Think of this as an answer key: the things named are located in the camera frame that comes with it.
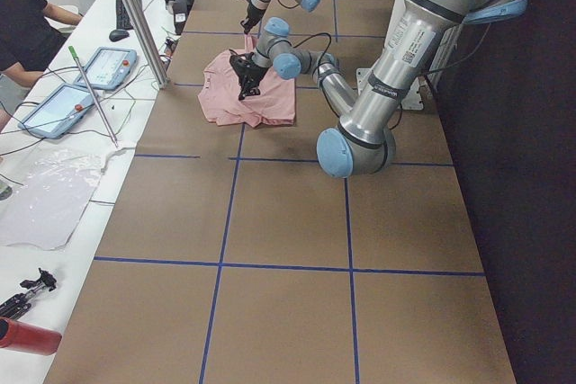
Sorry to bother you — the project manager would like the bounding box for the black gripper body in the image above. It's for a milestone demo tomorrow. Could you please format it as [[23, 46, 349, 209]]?
[[245, 0, 266, 24], [233, 52, 266, 88]]

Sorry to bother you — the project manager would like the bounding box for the pink Snoopy t-shirt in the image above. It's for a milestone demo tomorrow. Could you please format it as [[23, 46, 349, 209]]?
[[198, 50, 296, 128]]

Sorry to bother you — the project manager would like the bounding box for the black power adapter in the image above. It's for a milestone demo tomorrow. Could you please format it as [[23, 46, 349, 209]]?
[[172, 0, 189, 35]]

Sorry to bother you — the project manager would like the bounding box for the black keyboard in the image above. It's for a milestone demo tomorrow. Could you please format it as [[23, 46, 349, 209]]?
[[115, 0, 142, 31]]

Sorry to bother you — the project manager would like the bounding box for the black computer mouse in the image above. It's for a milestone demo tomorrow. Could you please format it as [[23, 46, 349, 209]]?
[[109, 29, 130, 42]]

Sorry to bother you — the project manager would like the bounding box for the far teach pendant tablet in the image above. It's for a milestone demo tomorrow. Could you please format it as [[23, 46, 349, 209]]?
[[80, 47, 138, 91]]

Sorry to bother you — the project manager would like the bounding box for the teach pendant tablet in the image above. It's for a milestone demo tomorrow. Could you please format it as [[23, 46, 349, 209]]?
[[18, 84, 94, 139], [80, 47, 138, 91]]

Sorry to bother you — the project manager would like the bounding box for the metal rod green tip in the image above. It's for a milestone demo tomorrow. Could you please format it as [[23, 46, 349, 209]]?
[[67, 45, 120, 149]]

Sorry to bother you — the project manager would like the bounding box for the near teach pendant tablet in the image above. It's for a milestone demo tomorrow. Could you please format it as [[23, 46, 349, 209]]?
[[18, 84, 94, 139]]

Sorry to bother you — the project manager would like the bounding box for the person in black shirt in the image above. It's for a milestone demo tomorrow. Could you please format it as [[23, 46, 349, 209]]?
[[0, 0, 85, 133]]

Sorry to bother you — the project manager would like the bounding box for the clear plastic bag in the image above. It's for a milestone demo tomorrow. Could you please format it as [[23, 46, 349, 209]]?
[[1, 141, 136, 251]]

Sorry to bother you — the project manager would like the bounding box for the black folded tripod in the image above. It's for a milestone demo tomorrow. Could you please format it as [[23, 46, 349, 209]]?
[[1, 268, 57, 320]]

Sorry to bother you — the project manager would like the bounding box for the red cylinder bottle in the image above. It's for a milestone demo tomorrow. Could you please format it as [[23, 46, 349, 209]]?
[[1, 317, 62, 355]]

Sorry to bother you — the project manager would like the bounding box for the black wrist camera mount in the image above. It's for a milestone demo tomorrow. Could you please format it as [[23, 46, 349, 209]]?
[[229, 49, 252, 72]]

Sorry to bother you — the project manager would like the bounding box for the black braided left cable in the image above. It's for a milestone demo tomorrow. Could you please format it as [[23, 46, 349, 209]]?
[[287, 31, 334, 66]]

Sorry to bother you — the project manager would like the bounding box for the aluminium frame post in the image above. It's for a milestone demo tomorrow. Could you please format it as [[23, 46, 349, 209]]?
[[122, 0, 168, 89]]

